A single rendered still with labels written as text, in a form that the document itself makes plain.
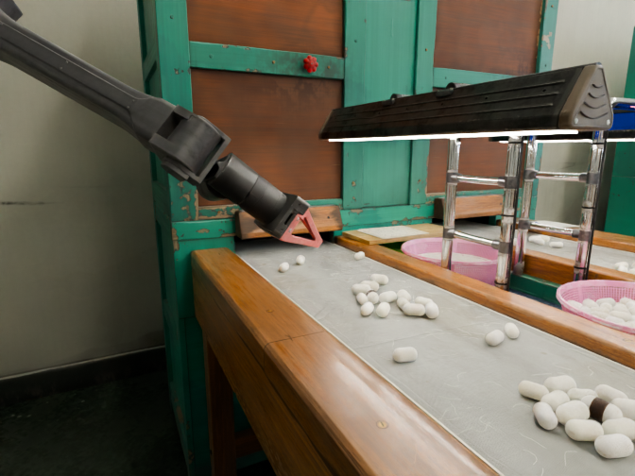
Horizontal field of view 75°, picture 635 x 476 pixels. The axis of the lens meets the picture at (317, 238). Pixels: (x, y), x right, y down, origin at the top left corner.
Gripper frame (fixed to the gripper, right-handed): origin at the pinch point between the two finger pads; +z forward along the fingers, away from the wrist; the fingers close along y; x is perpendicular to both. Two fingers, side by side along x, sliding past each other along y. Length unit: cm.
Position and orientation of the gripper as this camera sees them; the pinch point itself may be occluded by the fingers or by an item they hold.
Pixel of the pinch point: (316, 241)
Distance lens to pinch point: 68.6
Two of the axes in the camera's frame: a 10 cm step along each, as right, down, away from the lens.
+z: 7.1, 5.4, 4.4
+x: -5.6, 8.2, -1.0
